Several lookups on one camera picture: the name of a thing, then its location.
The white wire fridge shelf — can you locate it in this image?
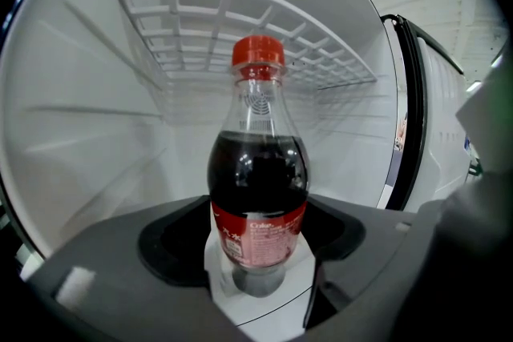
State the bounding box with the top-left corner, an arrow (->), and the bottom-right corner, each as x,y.
112,0 -> 378,90

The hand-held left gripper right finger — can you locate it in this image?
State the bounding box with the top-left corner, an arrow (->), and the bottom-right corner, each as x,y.
298,195 -> 426,342

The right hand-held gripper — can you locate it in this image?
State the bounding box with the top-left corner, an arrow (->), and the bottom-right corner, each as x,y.
416,51 -> 513,333

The white fridge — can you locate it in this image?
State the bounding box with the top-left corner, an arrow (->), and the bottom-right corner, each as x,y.
0,0 -> 406,330

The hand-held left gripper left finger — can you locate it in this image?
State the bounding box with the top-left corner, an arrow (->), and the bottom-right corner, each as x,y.
24,194 -> 241,342

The cola drink bottle red cap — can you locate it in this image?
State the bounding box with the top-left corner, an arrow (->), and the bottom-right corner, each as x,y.
206,34 -> 310,298

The white fridge door black seal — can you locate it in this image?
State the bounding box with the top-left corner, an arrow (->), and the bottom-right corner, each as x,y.
379,13 -> 479,213

